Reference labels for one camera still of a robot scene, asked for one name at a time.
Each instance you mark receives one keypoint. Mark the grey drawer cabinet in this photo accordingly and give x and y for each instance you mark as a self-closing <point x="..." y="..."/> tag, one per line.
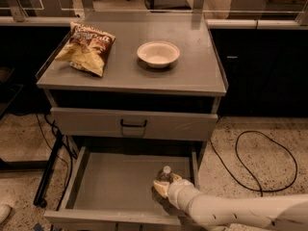
<point x="193" y="84"/>

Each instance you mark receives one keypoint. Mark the closed grey upper drawer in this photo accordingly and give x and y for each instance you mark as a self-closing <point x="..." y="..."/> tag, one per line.
<point x="135" y="124"/>

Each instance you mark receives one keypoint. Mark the white shoe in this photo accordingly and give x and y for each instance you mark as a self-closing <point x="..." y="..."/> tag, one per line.
<point x="4" y="212"/>

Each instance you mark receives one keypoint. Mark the open grey middle drawer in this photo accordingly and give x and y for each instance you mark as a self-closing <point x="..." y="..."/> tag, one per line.
<point x="111" y="190"/>

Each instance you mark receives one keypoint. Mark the glass partition railing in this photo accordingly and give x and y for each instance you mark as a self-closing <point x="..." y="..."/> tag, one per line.
<point x="220" y="12"/>

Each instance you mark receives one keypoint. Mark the black table leg frame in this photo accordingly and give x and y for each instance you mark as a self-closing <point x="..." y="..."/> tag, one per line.
<point x="45" y="166"/>

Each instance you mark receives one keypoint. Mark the white paper bowl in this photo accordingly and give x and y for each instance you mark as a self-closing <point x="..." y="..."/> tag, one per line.
<point x="158" y="54"/>

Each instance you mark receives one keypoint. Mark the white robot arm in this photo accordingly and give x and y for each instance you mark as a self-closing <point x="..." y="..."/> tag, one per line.
<point x="279" y="213"/>

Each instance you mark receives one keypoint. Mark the clear plastic water bottle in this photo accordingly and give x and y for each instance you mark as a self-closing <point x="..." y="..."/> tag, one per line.
<point x="164" y="175"/>

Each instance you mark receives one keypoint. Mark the yellow brown chip bag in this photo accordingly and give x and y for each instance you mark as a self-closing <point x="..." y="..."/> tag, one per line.
<point x="88" y="48"/>

